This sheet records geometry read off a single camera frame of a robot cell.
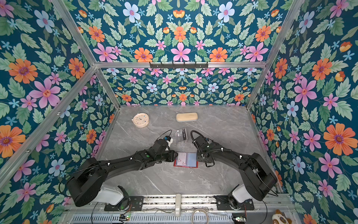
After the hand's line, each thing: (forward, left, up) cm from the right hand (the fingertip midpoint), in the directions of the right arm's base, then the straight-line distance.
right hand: (200, 157), depth 88 cm
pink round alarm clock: (+31, +46, +1) cm, 55 cm away
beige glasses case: (+33, +9, +2) cm, 34 cm away
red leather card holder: (-1, +9, -1) cm, 9 cm away
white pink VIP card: (-1, +13, -1) cm, 13 cm away
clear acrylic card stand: (+16, +13, +1) cm, 21 cm away
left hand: (0, +14, +6) cm, 15 cm away
